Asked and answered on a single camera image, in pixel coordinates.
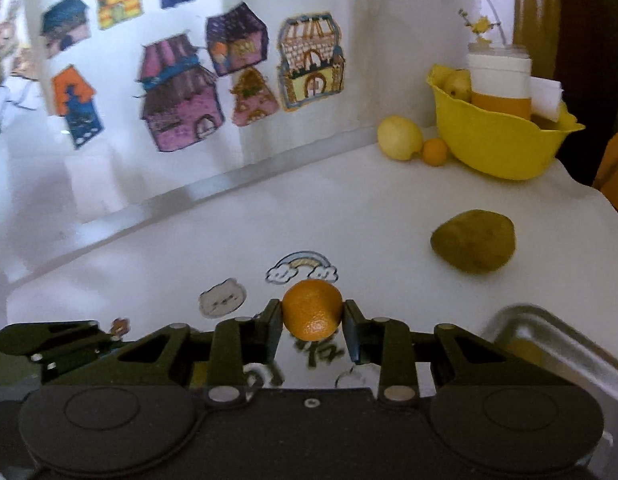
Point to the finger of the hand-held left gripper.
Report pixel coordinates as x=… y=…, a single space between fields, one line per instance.
x=54 y=337

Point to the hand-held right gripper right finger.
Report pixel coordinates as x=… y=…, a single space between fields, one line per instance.
x=353 y=330

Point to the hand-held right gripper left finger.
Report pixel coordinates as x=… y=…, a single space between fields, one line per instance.
x=275 y=330

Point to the small orange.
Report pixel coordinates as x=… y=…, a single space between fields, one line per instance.
x=311 y=310
x=435 y=151

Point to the metal tray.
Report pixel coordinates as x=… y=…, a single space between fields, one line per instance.
x=579 y=340

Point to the white printed tablecloth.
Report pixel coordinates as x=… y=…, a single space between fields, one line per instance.
x=364 y=220

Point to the green brown pear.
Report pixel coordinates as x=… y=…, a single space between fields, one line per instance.
x=474 y=247

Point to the yellow lemon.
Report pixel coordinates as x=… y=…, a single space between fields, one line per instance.
x=400 y=137

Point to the yellow plastic bowl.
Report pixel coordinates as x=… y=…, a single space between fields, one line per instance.
x=504 y=140

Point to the yellow pear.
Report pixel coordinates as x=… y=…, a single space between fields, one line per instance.
x=459 y=85

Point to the white and orange cup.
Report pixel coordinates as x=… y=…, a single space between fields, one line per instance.
x=499 y=85

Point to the white paper napkin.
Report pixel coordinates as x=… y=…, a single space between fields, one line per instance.
x=546 y=97

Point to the orange cloth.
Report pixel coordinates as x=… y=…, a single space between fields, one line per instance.
x=614 y=170

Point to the glass jar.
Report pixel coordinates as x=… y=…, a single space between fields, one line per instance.
x=496 y=50

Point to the yellow flower twig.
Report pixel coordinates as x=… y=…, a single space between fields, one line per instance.
x=484 y=25

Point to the colourful wall poster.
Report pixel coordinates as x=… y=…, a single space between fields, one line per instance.
x=4 y=45

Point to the house drawings wall poster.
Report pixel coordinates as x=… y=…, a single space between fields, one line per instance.
x=139 y=25

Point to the brown wooden frame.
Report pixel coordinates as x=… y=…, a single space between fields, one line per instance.
x=536 y=10

